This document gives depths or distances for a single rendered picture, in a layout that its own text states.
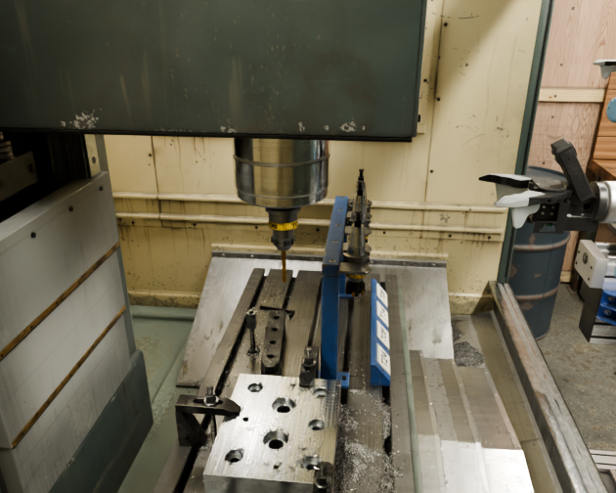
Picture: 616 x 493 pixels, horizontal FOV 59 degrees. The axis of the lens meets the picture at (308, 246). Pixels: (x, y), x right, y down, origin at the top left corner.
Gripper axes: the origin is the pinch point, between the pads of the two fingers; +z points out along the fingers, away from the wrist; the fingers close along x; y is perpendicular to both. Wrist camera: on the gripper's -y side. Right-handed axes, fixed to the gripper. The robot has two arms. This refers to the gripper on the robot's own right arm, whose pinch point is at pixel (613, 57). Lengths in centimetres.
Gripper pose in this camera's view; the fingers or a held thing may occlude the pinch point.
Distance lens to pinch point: 222.6
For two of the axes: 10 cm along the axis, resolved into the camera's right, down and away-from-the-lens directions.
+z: -1.3, -4.0, 9.1
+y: 1.4, 9.0, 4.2
